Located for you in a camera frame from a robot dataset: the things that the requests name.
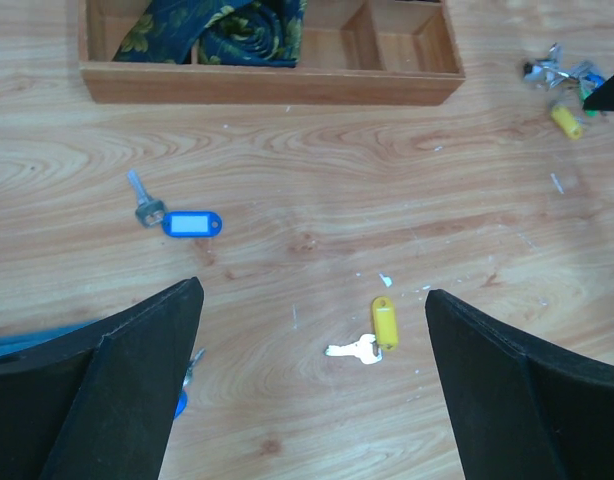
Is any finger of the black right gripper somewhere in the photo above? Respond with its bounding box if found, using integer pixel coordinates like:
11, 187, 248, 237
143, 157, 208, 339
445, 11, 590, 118
583, 75, 614, 112

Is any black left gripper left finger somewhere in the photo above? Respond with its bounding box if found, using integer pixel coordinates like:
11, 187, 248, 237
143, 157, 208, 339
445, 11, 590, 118
0, 277, 204, 479

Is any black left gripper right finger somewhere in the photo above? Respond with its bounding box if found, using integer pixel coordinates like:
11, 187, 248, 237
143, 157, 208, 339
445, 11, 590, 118
425, 290, 614, 479

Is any keyring with keys and tags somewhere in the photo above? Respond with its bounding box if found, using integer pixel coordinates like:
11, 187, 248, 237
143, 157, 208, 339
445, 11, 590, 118
520, 43, 607, 140

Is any key with yellow tag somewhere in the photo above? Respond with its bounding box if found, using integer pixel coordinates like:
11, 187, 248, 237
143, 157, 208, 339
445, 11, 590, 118
324, 296, 400, 365

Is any blue cloth mat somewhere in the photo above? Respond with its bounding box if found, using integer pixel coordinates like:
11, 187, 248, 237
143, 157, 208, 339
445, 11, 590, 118
0, 321, 106, 365

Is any wooden compartment tray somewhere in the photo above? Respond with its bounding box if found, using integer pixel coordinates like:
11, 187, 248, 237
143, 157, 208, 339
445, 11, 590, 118
78, 1, 465, 106

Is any blue floral tie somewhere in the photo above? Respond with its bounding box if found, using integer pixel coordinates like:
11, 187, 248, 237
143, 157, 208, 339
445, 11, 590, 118
114, 0, 307, 68

